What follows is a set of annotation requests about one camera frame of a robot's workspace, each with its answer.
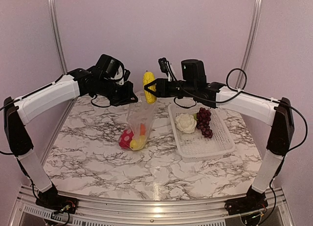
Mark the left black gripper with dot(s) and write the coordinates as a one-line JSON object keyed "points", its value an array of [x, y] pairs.
{"points": [[125, 98]]}

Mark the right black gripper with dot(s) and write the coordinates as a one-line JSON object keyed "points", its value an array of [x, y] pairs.
{"points": [[161, 90]]}

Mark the yellow toy fruit back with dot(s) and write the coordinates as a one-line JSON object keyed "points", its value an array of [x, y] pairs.
{"points": [[149, 87]]}

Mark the yellow toy fruit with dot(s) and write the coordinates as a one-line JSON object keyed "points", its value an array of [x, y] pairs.
{"points": [[138, 144], [149, 87]]}

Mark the clear zip top bag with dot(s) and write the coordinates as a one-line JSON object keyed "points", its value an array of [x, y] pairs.
{"points": [[141, 112]]}

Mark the orange toy pumpkin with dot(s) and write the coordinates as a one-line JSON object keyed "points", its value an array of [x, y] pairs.
{"points": [[142, 129]]}

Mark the red toy bell pepper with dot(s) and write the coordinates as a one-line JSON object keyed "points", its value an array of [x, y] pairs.
{"points": [[125, 139]]}

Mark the yellow toy fruit front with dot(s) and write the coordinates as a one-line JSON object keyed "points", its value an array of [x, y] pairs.
{"points": [[138, 144]]}

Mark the white toy cauliflower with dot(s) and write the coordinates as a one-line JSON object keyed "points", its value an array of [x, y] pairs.
{"points": [[185, 123]]}

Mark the dark red toy grapes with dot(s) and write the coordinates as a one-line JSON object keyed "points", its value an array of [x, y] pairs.
{"points": [[203, 119]]}

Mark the white plastic basket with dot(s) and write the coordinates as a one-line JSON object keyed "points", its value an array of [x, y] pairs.
{"points": [[195, 147]]}

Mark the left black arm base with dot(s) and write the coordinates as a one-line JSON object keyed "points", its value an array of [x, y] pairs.
{"points": [[51, 199]]}

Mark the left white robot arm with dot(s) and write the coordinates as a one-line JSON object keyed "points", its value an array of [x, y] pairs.
{"points": [[20, 111]]}

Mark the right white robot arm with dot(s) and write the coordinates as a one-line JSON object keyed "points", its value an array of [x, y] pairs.
{"points": [[275, 113]]}

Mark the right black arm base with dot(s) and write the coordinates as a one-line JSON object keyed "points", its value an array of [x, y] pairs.
{"points": [[253, 200]]}

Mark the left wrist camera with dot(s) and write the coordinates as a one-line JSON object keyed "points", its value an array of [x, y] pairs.
{"points": [[112, 69]]}

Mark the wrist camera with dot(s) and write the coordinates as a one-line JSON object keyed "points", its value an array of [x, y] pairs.
{"points": [[112, 69], [192, 71]]}

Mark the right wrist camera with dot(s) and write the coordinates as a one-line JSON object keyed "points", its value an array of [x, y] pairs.
{"points": [[192, 71]]}

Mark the front aluminium rail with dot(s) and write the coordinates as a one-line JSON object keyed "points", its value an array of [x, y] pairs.
{"points": [[96, 211]]}

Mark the left aluminium frame post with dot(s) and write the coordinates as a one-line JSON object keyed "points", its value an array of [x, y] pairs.
{"points": [[56, 34]]}

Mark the aluminium frame post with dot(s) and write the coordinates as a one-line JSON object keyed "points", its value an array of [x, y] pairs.
{"points": [[56, 34], [252, 33]]}

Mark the right aluminium frame post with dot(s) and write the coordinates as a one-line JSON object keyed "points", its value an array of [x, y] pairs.
{"points": [[252, 33]]}

